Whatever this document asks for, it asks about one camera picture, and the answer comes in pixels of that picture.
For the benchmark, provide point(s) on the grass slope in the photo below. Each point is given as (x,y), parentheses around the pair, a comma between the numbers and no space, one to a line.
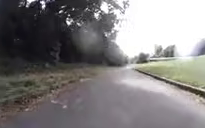
(183,70)

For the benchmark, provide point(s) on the grey asphalt road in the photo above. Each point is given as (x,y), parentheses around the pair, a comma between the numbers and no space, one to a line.
(123,106)

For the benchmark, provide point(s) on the wood of dark trees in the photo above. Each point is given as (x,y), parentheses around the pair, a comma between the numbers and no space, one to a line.
(40,30)

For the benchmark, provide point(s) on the white railing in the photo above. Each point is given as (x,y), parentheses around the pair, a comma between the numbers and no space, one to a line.
(163,59)

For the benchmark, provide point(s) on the dark trees on slope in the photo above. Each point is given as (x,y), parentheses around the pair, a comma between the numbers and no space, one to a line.
(203,46)

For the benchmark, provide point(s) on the group of distant trees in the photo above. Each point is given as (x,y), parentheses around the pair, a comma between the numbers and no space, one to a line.
(165,50)

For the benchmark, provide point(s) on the concrete kerb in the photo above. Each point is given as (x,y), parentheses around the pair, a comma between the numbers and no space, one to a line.
(180,85)

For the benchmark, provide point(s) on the bush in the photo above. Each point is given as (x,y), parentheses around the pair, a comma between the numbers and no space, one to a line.
(142,58)

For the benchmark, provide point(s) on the leafy grass verge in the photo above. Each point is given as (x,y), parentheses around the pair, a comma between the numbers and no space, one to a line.
(30,83)

